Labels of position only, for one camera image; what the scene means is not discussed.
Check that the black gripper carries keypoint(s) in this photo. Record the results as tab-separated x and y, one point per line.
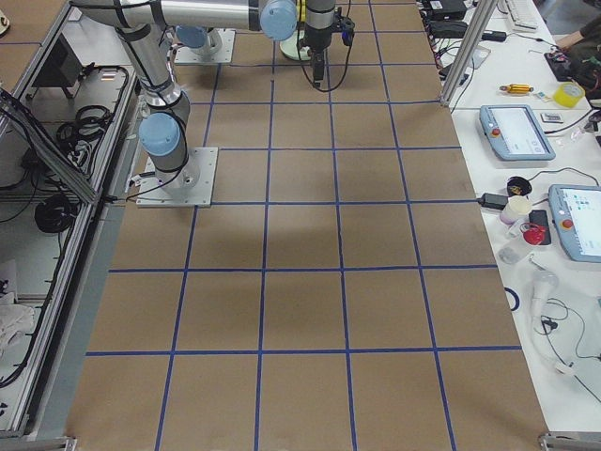
315	39

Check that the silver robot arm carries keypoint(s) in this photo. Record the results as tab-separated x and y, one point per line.
305	29
135	23

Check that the light green plate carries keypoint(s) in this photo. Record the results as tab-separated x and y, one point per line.
289	49

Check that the gold cylinder part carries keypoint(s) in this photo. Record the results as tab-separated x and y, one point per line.
517	89

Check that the far teach pendant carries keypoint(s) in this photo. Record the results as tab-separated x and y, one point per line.
514	133

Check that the teach pendant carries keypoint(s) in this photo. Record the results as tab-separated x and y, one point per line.
575	213
514	133

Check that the black power adapter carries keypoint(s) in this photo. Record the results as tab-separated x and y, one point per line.
493	201

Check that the black round bowl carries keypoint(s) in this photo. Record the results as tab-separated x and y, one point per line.
517	185

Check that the white paper cup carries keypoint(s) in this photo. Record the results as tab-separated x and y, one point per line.
517	207

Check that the yellow tape roll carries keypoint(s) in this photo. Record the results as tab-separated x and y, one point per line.
568	94

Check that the black box left shelf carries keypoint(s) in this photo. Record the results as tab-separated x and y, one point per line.
61	69

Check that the black phone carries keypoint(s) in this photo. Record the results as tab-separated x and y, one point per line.
540	219

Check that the red round object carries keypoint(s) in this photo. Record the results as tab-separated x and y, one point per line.
531	234

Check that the near teach pendant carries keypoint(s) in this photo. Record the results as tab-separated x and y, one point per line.
575	213

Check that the white handheld device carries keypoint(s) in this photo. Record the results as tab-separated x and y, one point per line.
544	283

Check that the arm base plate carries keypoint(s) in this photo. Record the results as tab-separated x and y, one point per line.
204	46

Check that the aluminium frame post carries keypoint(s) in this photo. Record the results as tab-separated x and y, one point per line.
474	32

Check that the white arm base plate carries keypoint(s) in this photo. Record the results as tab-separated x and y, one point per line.
193	186

